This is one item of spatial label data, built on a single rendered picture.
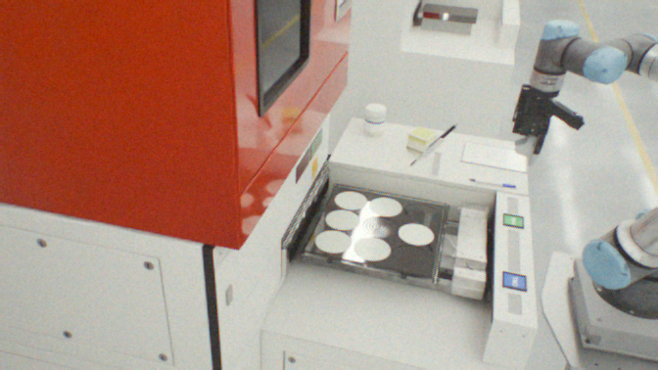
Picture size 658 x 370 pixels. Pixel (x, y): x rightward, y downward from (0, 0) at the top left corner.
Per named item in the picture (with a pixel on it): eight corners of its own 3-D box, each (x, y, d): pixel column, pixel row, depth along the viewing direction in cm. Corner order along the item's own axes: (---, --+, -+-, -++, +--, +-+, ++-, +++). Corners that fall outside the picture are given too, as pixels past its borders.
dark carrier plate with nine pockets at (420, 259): (305, 252, 153) (305, 251, 152) (336, 187, 181) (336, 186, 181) (432, 278, 146) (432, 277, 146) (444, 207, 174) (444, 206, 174)
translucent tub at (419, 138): (404, 150, 189) (407, 132, 185) (416, 143, 194) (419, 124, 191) (424, 158, 185) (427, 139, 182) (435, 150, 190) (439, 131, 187)
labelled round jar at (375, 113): (361, 134, 197) (363, 110, 192) (365, 126, 203) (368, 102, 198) (381, 138, 196) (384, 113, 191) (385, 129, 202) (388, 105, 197)
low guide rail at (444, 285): (302, 262, 160) (302, 254, 159) (304, 257, 162) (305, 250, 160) (482, 300, 151) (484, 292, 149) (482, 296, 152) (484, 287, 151)
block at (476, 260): (454, 264, 154) (456, 255, 152) (455, 256, 156) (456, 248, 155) (485, 270, 152) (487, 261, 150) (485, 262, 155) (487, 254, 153)
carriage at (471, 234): (449, 294, 148) (451, 285, 146) (459, 216, 178) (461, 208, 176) (481, 300, 146) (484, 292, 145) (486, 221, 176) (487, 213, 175)
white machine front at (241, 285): (214, 393, 123) (202, 247, 101) (318, 196, 190) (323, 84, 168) (228, 396, 122) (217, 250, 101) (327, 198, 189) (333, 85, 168)
